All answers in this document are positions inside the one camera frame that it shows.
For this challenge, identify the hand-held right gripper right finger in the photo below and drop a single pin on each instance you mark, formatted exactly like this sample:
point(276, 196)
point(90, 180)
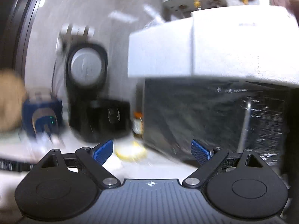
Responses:
point(199, 152)

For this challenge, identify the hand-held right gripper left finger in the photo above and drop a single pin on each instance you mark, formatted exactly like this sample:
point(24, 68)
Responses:
point(104, 151)

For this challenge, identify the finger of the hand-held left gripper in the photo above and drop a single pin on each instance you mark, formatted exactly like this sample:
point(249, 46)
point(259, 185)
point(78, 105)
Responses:
point(14, 165)

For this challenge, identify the yellow rimmed round lid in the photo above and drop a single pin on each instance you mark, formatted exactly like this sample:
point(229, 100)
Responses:
point(130, 152)

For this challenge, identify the black plastic-wrapped appliance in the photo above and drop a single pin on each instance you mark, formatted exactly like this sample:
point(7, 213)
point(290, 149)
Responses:
point(198, 114)

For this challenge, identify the glass jar orange lid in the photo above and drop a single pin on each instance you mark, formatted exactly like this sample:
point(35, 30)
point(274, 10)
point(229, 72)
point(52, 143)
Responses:
point(138, 123)

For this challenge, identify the small blue rice cooker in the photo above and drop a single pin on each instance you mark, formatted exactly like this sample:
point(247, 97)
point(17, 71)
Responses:
point(42, 114)

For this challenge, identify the round wooden cutting board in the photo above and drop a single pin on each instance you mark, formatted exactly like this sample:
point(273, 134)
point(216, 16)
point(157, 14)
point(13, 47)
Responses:
point(10, 100)

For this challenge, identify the white range hood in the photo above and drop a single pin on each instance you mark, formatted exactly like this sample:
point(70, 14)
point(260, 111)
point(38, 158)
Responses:
point(210, 49)

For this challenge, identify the white wall socket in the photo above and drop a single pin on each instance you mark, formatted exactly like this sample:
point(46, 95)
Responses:
point(77, 31)

